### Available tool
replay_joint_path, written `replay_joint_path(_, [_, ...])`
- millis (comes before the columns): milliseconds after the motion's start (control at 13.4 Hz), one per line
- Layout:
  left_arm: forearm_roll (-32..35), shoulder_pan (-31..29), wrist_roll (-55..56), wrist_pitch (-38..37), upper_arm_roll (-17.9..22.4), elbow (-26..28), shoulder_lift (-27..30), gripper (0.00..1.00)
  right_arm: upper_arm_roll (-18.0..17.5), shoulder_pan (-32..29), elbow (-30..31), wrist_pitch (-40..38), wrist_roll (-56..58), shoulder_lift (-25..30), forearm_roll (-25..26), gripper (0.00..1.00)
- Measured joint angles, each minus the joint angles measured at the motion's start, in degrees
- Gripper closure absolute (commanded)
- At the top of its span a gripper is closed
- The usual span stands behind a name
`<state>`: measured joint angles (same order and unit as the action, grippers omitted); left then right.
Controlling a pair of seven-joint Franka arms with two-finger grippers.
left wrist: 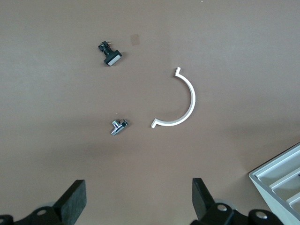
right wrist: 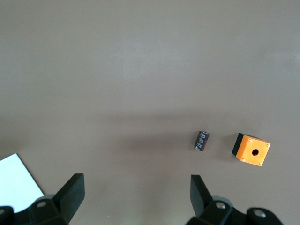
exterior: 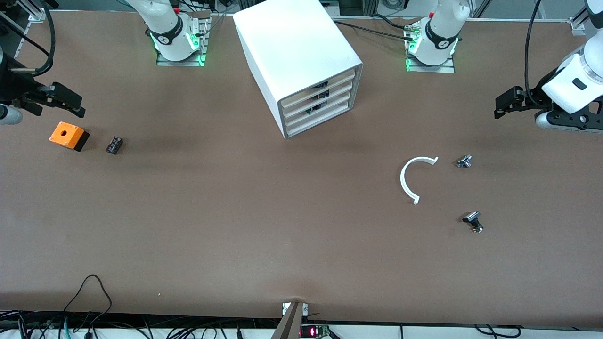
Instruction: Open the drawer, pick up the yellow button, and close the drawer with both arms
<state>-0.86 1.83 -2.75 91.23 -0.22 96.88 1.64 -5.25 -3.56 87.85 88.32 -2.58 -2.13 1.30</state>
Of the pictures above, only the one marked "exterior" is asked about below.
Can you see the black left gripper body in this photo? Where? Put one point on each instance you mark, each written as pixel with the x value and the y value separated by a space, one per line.
pixel 528 100

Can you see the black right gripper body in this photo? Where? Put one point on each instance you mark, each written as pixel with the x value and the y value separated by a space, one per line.
pixel 14 87

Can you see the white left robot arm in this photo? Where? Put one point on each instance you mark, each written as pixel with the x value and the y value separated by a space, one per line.
pixel 577 70

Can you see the orange box with hole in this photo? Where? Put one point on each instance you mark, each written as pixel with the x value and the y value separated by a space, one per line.
pixel 66 134

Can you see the small black terminal block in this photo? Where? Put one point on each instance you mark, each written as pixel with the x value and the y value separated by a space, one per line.
pixel 114 145

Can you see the small silver metal connector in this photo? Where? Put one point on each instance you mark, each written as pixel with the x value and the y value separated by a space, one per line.
pixel 464 161

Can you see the white curved plastic arc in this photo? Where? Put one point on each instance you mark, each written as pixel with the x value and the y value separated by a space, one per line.
pixel 402 179

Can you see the small red LED device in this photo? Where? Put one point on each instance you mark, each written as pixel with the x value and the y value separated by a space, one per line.
pixel 313 331

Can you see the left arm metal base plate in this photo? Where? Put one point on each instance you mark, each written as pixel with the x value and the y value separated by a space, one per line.
pixel 431 68

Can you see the black cap metal switch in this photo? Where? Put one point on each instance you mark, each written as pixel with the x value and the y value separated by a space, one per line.
pixel 471 217

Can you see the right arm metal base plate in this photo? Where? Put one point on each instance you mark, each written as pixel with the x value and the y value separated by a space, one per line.
pixel 181 63

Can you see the grey camera mount beam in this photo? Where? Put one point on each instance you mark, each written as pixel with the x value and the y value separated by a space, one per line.
pixel 289 325

